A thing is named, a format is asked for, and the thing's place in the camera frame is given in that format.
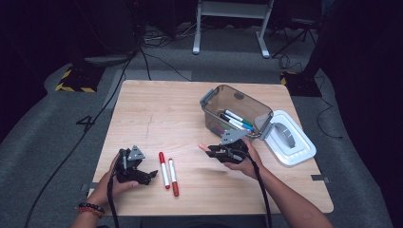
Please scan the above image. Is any red capped white marker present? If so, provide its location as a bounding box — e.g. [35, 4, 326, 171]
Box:
[158, 151, 171, 190]

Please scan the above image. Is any black yellow striped base plate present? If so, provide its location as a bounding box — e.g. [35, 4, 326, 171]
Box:
[54, 61, 106, 94]
[279, 70, 323, 98]

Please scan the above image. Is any person's right hand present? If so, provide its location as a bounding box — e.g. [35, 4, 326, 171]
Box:
[222, 137, 264, 181]

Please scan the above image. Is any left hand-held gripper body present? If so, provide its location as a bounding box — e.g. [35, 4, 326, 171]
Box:
[113, 144, 146, 183]

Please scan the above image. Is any orange-red capped white marker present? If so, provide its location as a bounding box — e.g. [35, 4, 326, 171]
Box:
[167, 157, 180, 198]

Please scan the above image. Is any transparent grey storage box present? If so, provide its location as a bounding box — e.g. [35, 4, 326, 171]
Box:
[199, 84, 275, 142]

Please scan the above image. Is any black tripod stand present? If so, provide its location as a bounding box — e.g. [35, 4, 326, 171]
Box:
[272, 18, 317, 60]

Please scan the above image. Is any white metal desk frame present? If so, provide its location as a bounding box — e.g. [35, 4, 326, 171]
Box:
[192, 0, 275, 59]

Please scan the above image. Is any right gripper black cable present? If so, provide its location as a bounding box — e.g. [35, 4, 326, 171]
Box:
[232, 148, 274, 228]

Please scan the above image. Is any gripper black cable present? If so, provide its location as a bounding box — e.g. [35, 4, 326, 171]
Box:
[232, 148, 274, 228]
[106, 172, 121, 228]

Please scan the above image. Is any red beaded bracelet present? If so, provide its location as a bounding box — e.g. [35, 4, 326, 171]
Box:
[76, 206, 105, 219]

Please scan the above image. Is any grey round stand base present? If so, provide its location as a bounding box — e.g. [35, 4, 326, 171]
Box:
[84, 53, 134, 67]

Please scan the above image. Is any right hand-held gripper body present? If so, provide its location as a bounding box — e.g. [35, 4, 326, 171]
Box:
[218, 128, 252, 165]

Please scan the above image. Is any blue capped white marker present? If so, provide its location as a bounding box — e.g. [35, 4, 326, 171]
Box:
[220, 113, 255, 131]

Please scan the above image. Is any grey tape piece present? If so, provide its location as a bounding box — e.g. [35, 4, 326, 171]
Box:
[311, 174, 331, 184]
[80, 182, 99, 195]

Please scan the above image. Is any long black floor cable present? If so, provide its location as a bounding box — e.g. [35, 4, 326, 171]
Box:
[23, 47, 141, 228]

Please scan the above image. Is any black beaded bracelet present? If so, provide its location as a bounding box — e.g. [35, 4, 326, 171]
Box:
[78, 201, 106, 214]

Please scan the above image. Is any person's left hand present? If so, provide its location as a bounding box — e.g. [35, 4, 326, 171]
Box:
[94, 153, 141, 207]

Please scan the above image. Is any white box lid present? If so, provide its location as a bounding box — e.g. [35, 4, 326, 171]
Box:
[261, 109, 317, 167]

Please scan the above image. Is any bundle of floor cables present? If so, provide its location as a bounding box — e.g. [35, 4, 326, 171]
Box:
[141, 23, 203, 48]

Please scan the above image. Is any thin black floor cable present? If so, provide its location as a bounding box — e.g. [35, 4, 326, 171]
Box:
[317, 75, 344, 139]

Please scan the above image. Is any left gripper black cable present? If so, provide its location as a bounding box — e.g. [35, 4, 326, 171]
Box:
[106, 172, 121, 228]

